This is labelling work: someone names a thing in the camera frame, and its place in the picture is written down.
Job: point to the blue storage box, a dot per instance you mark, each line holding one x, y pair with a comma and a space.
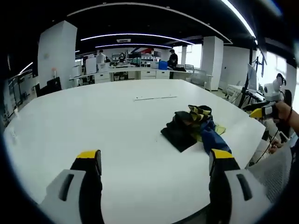
163, 65

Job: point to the black office chair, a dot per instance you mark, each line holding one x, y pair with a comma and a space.
52, 85

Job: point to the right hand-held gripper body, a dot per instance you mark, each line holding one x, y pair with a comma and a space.
273, 91

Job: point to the white square pillar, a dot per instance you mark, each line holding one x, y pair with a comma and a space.
57, 53
212, 56

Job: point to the white office chair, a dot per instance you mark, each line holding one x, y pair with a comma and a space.
198, 78

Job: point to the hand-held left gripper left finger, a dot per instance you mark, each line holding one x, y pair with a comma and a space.
90, 172

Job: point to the grey mesh chair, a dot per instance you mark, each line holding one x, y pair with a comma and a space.
271, 172

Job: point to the yellow grey blue garment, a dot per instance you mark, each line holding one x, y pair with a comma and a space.
180, 137

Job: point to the white counter with drawers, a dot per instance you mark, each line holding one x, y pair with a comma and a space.
149, 74

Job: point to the short ceiling light strip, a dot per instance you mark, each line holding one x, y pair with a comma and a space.
140, 44

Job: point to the long ceiling light strip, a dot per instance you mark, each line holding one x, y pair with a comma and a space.
140, 35

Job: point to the person's right hand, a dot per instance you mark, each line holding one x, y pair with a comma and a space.
282, 110

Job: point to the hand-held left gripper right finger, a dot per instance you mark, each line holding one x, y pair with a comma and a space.
222, 172

